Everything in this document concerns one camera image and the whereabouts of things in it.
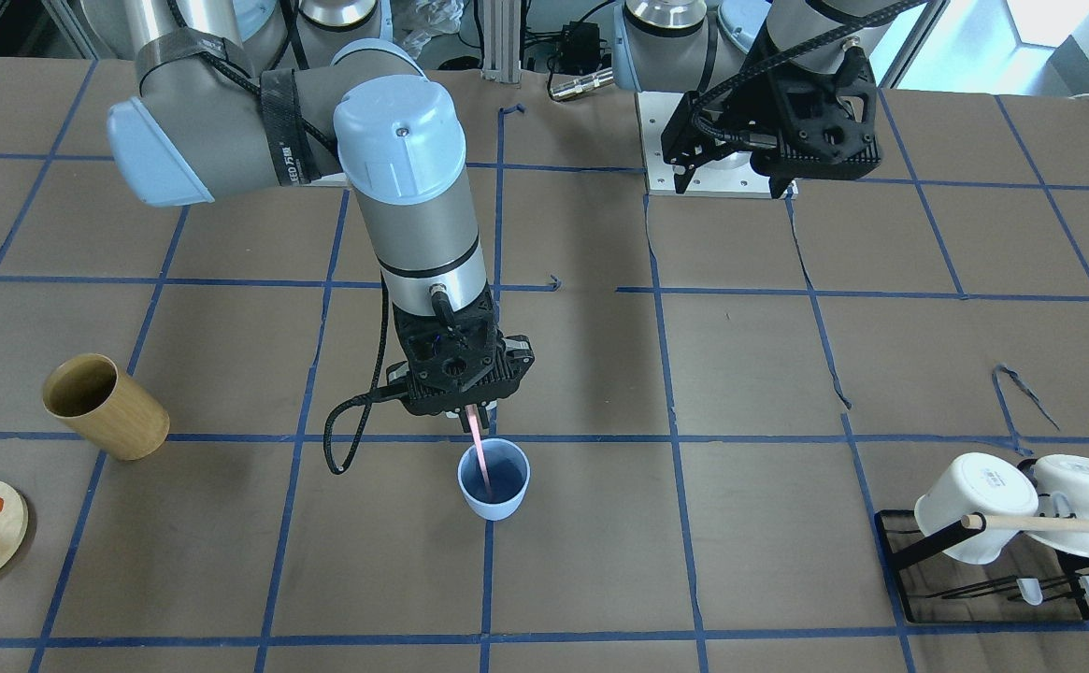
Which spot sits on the white mug far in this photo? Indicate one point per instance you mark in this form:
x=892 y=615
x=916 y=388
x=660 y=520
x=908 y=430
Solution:
x=1063 y=487

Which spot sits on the bamboo cylinder holder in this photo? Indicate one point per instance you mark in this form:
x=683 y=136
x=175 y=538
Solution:
x=95 y=398

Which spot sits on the pink chopstick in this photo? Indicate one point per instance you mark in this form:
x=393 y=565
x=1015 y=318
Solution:
x=473 y=418

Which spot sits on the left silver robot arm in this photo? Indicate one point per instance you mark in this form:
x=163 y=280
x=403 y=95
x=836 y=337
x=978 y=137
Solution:
x=664 y=49

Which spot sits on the black wire cup rack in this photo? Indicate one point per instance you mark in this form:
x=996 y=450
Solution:
x=985 y=568

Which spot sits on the white mug near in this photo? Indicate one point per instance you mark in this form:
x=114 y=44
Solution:
x=975 y=483

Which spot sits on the light blue cup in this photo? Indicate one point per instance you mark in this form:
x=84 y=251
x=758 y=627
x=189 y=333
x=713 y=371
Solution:
x=509 y=473

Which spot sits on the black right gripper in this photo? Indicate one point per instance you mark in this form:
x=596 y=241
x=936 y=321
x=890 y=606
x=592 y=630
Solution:
x=518 y=350

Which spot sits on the white mug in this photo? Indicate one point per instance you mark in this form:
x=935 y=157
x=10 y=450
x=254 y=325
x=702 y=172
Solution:
x=975 y=483
x=1063 y=487

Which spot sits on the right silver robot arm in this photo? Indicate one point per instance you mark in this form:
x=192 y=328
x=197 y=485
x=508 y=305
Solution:
x=236 y=97

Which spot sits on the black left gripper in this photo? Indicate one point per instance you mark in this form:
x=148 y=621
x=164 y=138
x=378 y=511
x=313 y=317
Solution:
x=757 y=105

